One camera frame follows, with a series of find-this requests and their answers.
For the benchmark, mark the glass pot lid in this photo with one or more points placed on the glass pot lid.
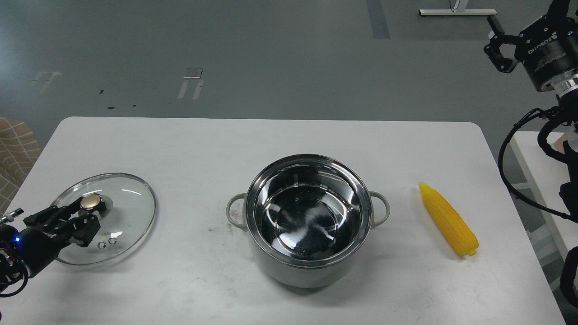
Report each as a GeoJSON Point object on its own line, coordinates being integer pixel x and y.
{"type": "Point", "coordinates": [131, 207]}

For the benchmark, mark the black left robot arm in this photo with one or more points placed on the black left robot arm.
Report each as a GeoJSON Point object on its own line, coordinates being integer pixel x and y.
{"type": "Point", "coordinates": [12, 270]}

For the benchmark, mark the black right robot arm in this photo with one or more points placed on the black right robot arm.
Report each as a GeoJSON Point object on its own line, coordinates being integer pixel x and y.
{"type": "Point", "coordinates": [546, 139]}

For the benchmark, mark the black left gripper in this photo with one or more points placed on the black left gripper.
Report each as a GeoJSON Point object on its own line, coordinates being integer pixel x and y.
{"type": "Point", "coordinates": [37, 249]}

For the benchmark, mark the stainless steel cooking pot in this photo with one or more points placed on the stainless steel cooking pot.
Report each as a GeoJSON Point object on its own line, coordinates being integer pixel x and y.
{"type": "Point", "coordinates": [307, 216]}

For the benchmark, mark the yellow corn cob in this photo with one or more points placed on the yellow corn cob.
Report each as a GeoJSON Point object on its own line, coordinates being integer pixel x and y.
{"type": "Point", "coordinates": [452, 226]}

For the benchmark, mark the white table leg base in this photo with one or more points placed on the white table leg base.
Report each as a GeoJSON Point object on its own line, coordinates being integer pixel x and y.
{"type": "Point", "coordinates": [457, 8]}

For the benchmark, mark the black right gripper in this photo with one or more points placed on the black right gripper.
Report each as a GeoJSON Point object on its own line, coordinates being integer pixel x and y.
{"type": "Point", "coordinates": [547, 48]}

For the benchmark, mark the beige checkered chair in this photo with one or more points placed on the beige checkered chair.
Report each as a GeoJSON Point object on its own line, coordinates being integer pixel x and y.
{"type": "Point", "coordinates": [19, 151]}

